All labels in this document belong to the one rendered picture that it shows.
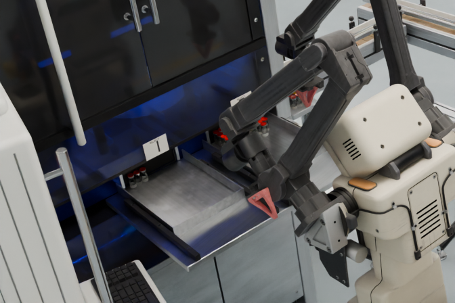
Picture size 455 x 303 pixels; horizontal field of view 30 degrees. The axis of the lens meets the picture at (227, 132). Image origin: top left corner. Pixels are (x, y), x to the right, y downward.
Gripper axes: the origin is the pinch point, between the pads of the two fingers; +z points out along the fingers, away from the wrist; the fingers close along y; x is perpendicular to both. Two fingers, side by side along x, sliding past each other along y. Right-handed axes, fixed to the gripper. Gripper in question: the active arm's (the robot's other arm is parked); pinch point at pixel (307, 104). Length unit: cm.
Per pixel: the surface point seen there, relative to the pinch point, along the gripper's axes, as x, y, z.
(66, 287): 97, -29, -6
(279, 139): -0.4, 17.3, 20.5
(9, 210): 103, -27, -31
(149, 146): 43, 26, 6
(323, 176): 4.5, -9.8, 20.1
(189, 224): 48, 0, 19
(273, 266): 4, 25, 78
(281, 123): -6.0, 23.2, 19.2
